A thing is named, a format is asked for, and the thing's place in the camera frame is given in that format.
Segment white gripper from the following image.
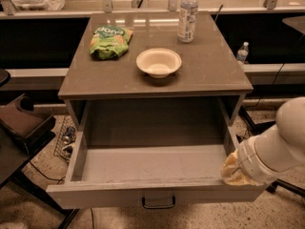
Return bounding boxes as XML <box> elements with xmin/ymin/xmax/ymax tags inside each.
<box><xmin>221</xmin><ymin>135</ymin><xmax>286</xmax><ymax>186</ymax></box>

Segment grey top drawer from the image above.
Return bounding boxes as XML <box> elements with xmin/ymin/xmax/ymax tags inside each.
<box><xmin>46</xmin><ymin>97</ymin><xmax>270</xmax><ymax>210</ymax></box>

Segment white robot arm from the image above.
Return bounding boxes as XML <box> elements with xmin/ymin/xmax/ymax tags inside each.
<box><xmin>221</xmin><ymin>97</ymin><xmax>305</xmax><ymax>186</ymax></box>

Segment grey drawer cabinet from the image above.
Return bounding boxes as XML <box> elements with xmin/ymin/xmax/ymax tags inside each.
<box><xmin>58</xmin><ymin>10</ymin><xmax>254</xmax><ymax>151</ymax></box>

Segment black office chair base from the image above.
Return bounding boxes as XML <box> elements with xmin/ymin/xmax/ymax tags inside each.
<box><xmin>267</xmin><ymin>179</ymin><xmax>305</xmax><ymax>198</ymax></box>

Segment black stand leg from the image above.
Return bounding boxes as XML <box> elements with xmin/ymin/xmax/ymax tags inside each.
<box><xmin>238</xmin><ymin>107</ymin><xmax>275</xmax><ymax>135</ymax></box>

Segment small water bottle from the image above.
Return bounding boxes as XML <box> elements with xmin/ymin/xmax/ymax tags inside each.
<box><xmin>236</xmin><ymin>42</ymin><xmax>249</xmax><ymax>64</ymax></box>

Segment white paper bowl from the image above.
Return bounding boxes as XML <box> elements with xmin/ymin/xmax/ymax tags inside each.
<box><xmin>136</xmin><ymin>48</ymin><xmax>182</xmax><ymax>78</ymax></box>

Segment clear water bottle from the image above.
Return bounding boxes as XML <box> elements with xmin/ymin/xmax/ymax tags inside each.
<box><xmin>177</xmin><ymin>0</ymin><xmax>198</xmax><ymax>43</ymax></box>

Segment green chips bag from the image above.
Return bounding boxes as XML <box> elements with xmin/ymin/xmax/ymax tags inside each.
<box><xmin>90</xmin><ymin>26</ymin><xmax>132</xmax><ymax>60</ymax></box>

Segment dark brown chair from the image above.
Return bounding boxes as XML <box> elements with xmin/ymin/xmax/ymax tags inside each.
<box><xmin>0</xmin><ymin>69</ymin><xmax>80</xmax><ymax>229</ymax></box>

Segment wire basket with clutter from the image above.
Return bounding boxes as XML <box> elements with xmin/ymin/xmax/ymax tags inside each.
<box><xmin>53</xmin><ymin>115</ymin><xmax>76</xmax><ymax>162</ymax></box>

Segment black floor cable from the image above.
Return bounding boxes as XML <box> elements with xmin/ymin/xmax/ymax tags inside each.
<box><xmin>28</xmin><ymin>160</ymin><xmax>66</xmax><ymax>184</ymax></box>

